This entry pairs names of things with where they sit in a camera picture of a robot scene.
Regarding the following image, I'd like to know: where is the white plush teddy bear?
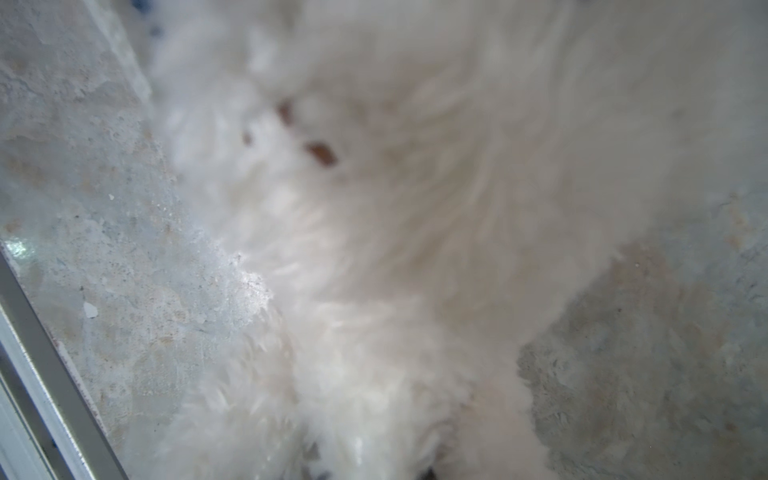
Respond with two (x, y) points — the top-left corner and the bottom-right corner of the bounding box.
(148, 1), (767, 479)

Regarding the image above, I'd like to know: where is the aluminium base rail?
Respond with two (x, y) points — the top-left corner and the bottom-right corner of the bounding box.
(1, 259), (127, 479)

